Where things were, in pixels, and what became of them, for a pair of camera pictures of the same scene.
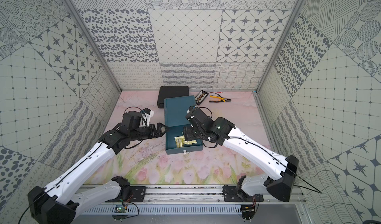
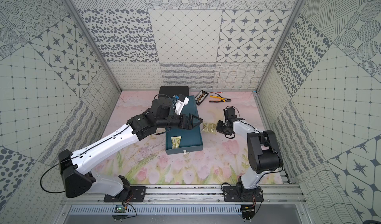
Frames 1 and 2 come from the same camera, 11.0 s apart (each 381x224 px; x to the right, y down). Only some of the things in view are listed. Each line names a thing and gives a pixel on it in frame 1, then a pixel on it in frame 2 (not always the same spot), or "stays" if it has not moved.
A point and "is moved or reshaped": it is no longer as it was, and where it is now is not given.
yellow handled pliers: [223, 99] stays
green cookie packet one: [179, 141] is moved or reshaped
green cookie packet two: [190, 142] is moved or reshaped
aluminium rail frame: [194, 195] stays
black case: [166, 92] stays
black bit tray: [201, 97] stays
